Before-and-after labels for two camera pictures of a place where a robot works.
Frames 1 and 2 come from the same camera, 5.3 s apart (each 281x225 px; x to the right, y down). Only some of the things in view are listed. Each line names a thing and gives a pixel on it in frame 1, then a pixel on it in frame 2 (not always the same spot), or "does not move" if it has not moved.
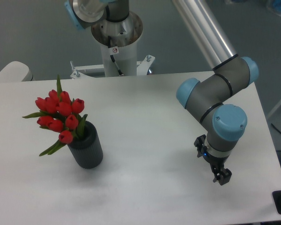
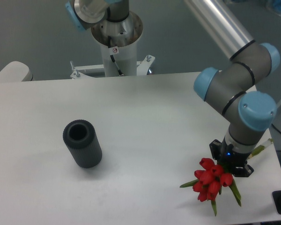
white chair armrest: x=15 y=71 does not move
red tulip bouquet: x=59 y=114 -> x=210 y=180
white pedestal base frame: x=142 y=67 does not move
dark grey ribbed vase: x=87 y=150 does not move
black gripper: x=221 y=174 -> x=231 y=158
